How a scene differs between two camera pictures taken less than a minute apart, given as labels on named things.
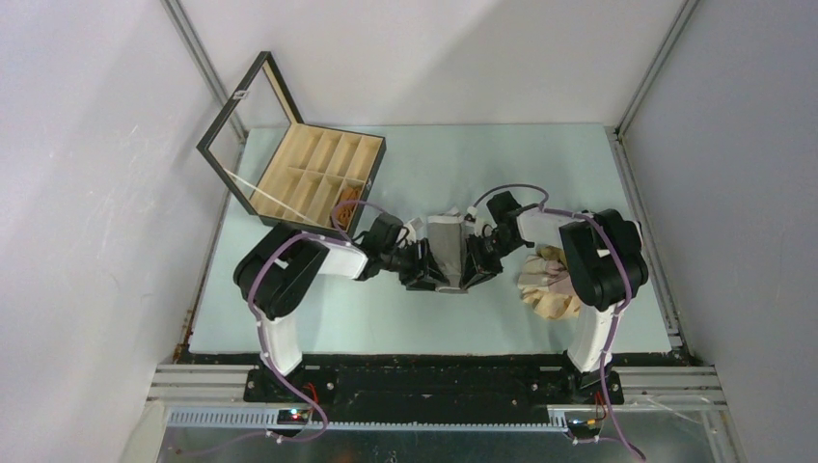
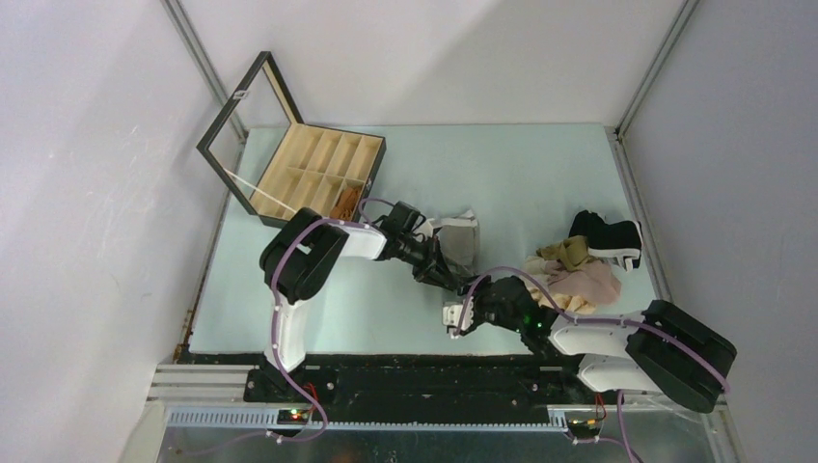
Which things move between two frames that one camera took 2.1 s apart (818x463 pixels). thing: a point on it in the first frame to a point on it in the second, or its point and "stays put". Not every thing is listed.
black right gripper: [477, 266] to [481, 288]
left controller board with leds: [292, 417] stays put
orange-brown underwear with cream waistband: [344, 212] stays put
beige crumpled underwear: [533, 286] stays put
